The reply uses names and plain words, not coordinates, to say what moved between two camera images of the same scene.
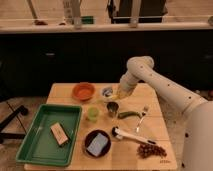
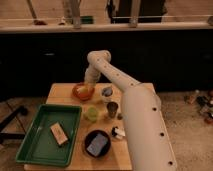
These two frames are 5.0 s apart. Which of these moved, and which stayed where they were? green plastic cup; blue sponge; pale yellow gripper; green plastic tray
Moved: pale yellow gripper
Stayed: blue sponge; green plastic cup; green plastic tray
